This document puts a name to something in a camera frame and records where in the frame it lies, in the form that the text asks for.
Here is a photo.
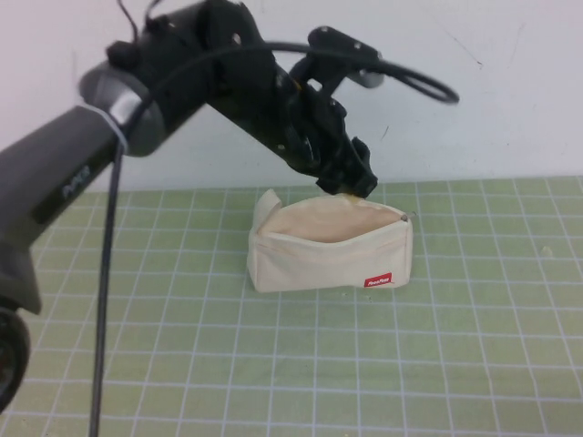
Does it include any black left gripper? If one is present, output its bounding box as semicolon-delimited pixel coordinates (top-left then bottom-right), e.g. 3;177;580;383
284;81;380;198

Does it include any cream canvas pencil case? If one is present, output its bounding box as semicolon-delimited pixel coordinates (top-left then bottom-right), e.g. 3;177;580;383
246;187;414;294

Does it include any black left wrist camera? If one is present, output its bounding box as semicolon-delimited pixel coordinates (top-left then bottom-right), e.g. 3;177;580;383
307;25;384;88

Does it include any thin black wire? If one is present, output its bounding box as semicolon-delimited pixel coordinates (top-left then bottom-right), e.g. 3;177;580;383
117;0;140;43

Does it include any black camera cable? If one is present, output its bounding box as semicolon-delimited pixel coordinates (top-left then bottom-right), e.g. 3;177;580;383
87;41;460;437

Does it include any white zip tie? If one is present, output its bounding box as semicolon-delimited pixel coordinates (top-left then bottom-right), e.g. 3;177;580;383
97;105;129;149

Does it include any green grid cutting mat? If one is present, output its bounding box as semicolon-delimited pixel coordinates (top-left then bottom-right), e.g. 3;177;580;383
0;178;583;437

